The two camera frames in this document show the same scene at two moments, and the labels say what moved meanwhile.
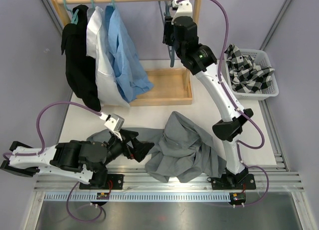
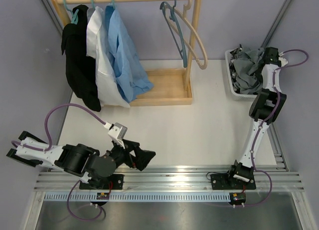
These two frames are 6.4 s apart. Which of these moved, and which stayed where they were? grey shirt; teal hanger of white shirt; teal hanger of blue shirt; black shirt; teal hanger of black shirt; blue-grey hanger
Moved: grey shirt; blue-grey hanger
Stayed: teal hanger of blue shirt; teal hanger of white shirt; teal hanger of black shirt; black shirt
